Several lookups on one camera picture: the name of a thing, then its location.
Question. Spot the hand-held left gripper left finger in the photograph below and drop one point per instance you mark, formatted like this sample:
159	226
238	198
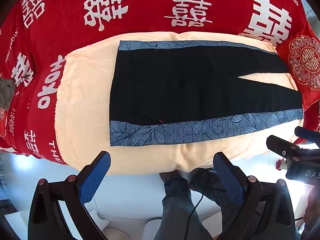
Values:
93	180

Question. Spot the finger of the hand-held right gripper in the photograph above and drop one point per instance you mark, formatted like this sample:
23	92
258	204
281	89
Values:
281	147
308	135

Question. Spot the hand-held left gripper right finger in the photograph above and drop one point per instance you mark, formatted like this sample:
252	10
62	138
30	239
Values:
228	180

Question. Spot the black pants with blue stripes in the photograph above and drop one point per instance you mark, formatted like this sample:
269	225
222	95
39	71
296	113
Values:
187	85

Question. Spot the person's right leg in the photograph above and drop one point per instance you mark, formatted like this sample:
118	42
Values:
212	187

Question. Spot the small red object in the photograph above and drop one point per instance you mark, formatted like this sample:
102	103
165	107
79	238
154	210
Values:
280	165

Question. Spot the red ornament pillow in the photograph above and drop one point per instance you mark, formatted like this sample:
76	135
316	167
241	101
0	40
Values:
305	57

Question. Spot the cream blanket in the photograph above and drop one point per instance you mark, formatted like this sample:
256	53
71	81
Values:
85	92

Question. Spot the grey cloth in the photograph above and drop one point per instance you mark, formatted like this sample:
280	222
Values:
6	95

